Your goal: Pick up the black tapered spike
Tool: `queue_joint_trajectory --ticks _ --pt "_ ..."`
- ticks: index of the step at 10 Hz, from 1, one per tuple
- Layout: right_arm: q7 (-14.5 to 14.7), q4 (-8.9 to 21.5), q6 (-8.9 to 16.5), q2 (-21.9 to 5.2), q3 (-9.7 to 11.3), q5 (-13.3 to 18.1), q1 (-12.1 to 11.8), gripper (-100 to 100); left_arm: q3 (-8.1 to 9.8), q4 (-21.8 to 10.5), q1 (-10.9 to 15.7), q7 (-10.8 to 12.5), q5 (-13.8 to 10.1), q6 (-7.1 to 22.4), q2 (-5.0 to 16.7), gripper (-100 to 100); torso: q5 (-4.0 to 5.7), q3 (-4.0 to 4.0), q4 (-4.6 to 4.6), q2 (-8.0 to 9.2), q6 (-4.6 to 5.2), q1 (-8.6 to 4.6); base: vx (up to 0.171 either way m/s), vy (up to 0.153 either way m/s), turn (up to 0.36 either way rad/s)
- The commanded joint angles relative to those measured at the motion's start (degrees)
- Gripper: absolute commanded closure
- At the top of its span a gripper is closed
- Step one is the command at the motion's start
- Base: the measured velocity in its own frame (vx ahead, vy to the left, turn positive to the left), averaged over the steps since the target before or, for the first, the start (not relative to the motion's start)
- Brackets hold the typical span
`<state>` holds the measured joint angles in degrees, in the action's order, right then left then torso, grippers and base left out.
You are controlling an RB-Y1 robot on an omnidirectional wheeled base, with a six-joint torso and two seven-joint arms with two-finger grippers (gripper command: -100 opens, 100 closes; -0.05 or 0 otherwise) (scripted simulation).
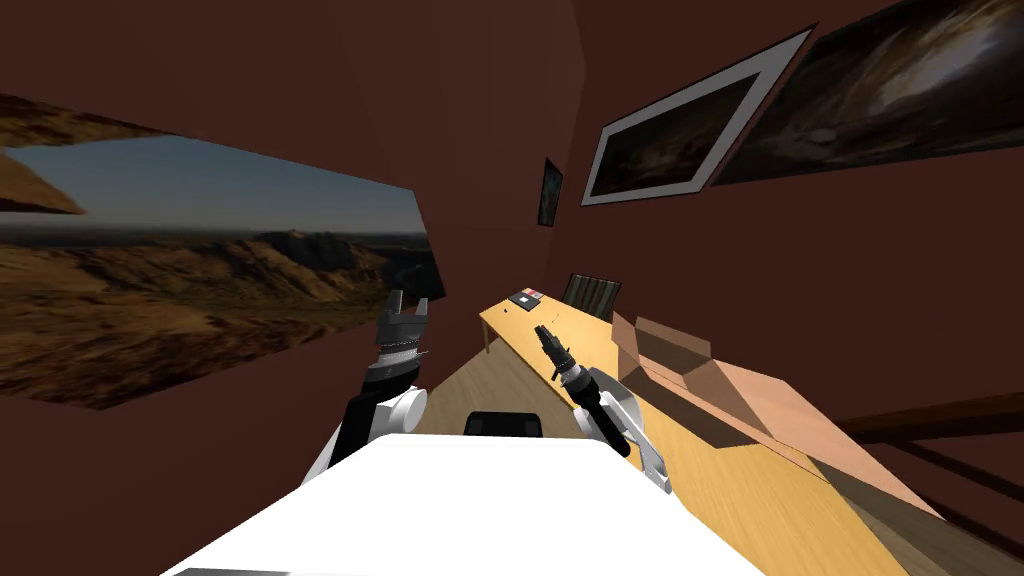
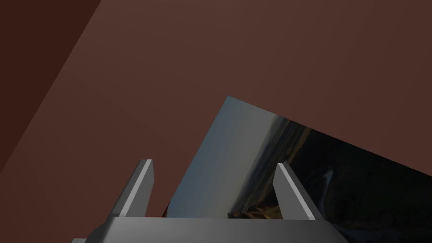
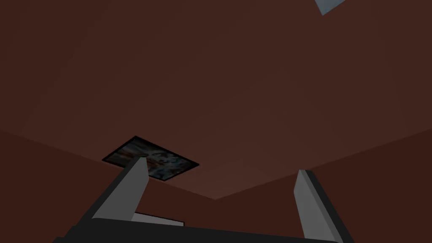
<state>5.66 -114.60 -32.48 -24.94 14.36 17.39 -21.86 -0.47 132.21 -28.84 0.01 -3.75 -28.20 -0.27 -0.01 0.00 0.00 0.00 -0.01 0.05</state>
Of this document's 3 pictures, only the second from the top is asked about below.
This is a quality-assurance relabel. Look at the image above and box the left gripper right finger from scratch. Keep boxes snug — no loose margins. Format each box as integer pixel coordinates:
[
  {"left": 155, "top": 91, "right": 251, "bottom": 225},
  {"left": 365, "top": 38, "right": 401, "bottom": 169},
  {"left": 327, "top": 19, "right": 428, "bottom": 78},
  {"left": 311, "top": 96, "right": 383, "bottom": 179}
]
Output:
[{"left": 273, "top": 162, "right": 325, "bottom": 221}]

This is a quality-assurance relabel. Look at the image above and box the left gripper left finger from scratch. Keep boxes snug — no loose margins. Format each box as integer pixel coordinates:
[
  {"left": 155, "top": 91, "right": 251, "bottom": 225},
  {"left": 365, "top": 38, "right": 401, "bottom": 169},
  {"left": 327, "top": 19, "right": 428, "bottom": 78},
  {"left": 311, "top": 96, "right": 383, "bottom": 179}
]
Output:
[{"left": 111, "top": 159, "right": 155, "bottom": 218}]

